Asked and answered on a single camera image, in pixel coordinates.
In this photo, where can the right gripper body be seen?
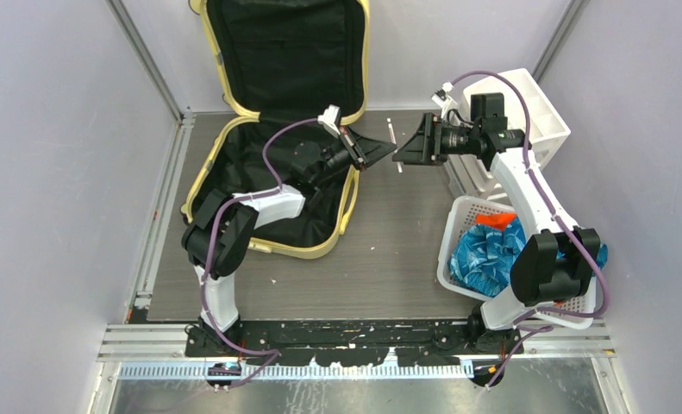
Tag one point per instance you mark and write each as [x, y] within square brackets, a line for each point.
[447, 141]

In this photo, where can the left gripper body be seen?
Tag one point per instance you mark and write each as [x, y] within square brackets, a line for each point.
[351, 148]

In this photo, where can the silver pen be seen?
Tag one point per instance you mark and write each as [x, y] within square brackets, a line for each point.
[394, 141]

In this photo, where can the orange garment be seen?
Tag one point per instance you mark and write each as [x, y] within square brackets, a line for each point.
[498, 221]

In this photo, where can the yellow hard-shell suitcase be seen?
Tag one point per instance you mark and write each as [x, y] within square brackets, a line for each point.
[282, 63]

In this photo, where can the blue patterned garment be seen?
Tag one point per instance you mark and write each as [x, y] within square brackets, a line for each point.
[483, 258]

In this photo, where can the white perforated plastic basket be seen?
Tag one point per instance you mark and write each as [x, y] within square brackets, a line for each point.
[459, 220]

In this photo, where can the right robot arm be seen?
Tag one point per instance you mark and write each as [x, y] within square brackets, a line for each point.
[553, 277]

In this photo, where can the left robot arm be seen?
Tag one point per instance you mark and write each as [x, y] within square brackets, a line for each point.
[220, 234]

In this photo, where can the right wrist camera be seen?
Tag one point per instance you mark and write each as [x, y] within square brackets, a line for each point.
[443, 98]

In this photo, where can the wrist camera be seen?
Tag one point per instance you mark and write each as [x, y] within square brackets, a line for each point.
[330, 120]
[443, 98]

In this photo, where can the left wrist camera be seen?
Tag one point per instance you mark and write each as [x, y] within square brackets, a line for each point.
[330, 120]

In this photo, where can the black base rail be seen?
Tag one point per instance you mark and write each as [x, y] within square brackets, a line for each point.
[350, 343]

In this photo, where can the slotted metal cable duct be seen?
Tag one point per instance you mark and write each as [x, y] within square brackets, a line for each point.
[214, 370]

